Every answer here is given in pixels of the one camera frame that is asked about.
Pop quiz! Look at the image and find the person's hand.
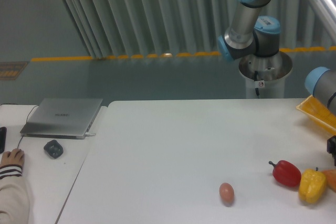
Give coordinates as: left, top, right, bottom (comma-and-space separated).
1, 148, 25, 167

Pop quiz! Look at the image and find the red toy bell pepper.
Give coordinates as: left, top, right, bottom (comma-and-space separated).
268, 160, 301, 187

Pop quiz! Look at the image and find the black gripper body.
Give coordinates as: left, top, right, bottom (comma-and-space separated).
327, 135, 336, 166

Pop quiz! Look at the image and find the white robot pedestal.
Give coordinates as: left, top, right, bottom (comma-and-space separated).
238, 51, 292, 99

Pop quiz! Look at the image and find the grey laptop cable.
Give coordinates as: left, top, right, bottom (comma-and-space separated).
0, 103, 39, 150

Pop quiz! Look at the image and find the yellow toy bell pepper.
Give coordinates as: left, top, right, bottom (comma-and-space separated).
298, 167, 327, 204

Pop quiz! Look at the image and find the yellow plastic basket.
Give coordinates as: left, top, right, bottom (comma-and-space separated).
296, 95, 335, 135

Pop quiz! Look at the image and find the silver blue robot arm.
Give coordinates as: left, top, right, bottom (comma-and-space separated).
217, 0, 335, 99

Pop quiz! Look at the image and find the silver closed laptop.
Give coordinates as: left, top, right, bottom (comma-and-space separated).
20, 98, 103, 139

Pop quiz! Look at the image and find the brown egg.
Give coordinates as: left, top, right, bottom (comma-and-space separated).
219, 183, 235, 204

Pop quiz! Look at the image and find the black pedestal cable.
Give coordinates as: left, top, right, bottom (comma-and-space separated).
253, 70, 260, 99

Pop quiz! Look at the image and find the striped beige sleeve forearm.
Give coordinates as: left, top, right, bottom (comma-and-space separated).
1, 165, 30, 223

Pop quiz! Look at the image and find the white usb dongle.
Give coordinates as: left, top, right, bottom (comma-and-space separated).
85, 132, 96, 137

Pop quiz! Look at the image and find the black phone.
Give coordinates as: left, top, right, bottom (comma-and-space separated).
0, 127, 7, 154

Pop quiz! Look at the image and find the orange triangular bread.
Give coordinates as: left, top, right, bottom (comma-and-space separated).
322, 169, 336, 192

